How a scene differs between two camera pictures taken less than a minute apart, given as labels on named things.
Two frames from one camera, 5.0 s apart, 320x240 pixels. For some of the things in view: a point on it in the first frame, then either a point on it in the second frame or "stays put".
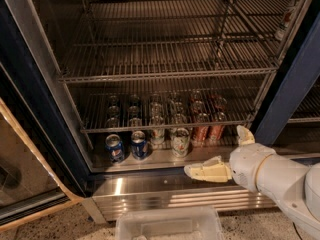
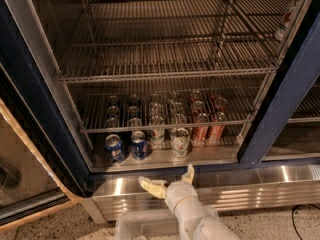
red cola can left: [202, 132] stays put
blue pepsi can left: [115, 148] stays put
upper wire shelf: [137, 37] stays put
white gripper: [247, 165] → [180, 193]
